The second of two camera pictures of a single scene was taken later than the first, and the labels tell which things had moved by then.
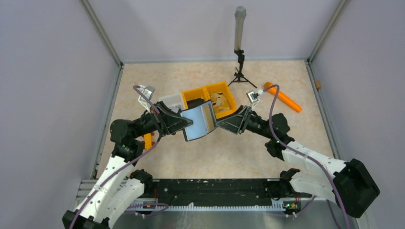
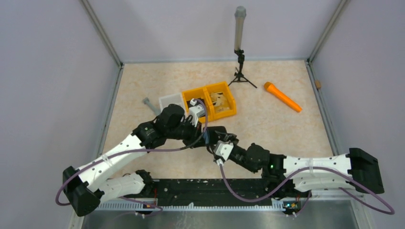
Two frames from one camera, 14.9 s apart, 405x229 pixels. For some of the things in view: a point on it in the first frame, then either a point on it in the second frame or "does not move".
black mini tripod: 239,77 does not move
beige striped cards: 218,101 does not move
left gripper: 170,122 to 197,139
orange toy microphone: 282,97 does not move
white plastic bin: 175,102 does not move
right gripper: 239,123 to 227,136
